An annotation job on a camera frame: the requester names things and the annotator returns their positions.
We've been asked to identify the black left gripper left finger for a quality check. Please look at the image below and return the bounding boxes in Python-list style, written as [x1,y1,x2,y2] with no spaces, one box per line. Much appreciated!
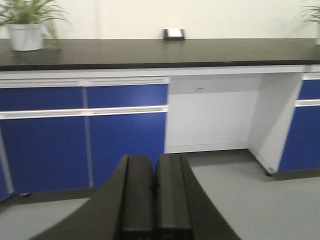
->
[34,155,154,240]

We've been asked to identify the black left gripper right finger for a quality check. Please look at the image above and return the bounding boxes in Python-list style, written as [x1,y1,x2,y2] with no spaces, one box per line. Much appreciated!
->
[154,153,239,240]

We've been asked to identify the blue white lab cabinet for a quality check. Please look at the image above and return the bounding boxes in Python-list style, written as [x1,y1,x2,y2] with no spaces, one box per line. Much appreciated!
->
[0,65,304,199]

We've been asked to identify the blue white cabinet right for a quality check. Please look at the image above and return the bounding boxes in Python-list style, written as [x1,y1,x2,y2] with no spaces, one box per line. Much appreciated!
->
[248,66,320,175]

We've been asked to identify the black white power socket box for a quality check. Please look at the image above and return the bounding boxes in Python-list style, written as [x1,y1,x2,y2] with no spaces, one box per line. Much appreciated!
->
[163,28,185,41]

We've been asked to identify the potted plant white pot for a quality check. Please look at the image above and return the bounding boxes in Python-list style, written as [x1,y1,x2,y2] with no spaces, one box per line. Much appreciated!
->
[0,0,67,52]

